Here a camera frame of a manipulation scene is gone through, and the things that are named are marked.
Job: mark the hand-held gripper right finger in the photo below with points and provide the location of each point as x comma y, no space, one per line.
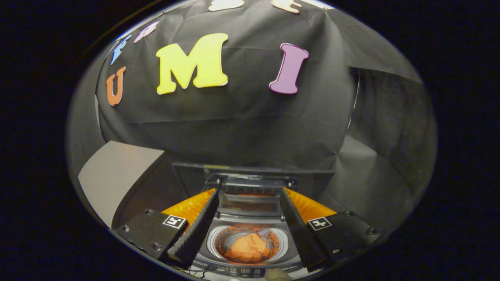
299,234

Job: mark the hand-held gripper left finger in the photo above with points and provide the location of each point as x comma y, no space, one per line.
197,234

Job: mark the orange polo shirt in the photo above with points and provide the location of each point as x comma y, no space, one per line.
248,248

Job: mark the dark grey washing machine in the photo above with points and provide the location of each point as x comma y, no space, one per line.
250,269

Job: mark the grey cabinet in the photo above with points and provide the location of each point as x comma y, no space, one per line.
109,171

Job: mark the black backdrop cloth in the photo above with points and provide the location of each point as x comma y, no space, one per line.
242,128

